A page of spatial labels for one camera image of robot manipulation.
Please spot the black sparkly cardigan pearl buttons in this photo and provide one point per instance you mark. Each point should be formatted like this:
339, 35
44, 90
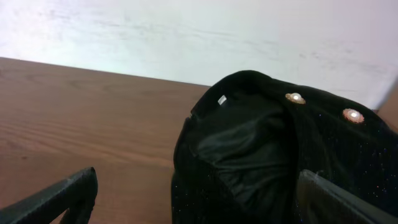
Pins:
246, 141

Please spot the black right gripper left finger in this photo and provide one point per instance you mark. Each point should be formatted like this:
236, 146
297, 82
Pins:
73, 197

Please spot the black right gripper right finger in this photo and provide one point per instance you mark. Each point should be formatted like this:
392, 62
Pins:
320, 201

